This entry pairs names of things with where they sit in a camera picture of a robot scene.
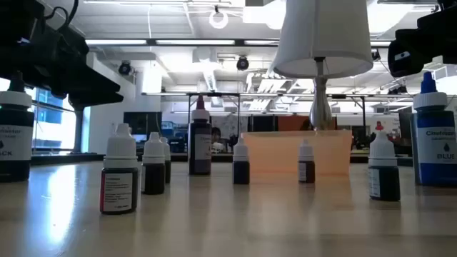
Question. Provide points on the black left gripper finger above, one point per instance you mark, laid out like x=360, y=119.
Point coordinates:
x=82, y=80
x=93, y=100

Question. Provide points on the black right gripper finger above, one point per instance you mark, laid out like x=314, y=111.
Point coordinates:
x=407, y=64
x=417, y=37

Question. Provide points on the large pink food coloring bottle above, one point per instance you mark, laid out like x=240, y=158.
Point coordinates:
x=379, y=126

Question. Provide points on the large blue food coloring bottle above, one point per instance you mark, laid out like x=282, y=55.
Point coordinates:
x=433, y=142

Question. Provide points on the large black food coloring bottle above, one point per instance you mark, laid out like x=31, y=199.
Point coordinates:
x=16, y=142

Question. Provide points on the small bottle red-edged label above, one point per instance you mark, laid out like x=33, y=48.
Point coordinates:
x=119, y=189

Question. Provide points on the small olive dropper bottle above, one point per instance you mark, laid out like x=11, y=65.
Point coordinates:
x=168, y=171

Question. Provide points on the large purple food coloring bottle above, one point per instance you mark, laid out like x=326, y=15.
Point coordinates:
x=200, y=150

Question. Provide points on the small dark green dropper bottle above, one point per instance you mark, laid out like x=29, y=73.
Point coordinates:
x=383, y=182

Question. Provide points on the small brown dropper bottle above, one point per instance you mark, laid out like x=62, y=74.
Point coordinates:
x=307, y=171

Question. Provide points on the orange translucent plastic bin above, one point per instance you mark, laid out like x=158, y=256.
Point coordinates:
x=271, y=153

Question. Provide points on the small dark blue dropper bottle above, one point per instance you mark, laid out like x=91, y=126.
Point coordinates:
x=241, y=173

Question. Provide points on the black ceiling spotlight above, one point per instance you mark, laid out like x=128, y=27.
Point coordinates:
x=124, y=68
x=242, y=63

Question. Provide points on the large glass window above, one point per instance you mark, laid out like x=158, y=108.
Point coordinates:
x=53, y=132

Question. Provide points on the black computer monitor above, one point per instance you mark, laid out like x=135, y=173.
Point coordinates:
x=405, y=125
x=146, y=121

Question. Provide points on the silver lamp white shade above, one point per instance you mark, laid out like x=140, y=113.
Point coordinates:
x=321, y=35

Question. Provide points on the long ceiling light bar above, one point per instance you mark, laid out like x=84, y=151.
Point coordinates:
x=194, y=42

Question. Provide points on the person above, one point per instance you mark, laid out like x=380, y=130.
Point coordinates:
x=216, y=135

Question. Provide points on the orange partition panel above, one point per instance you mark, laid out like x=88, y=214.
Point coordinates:
x=291, y=123

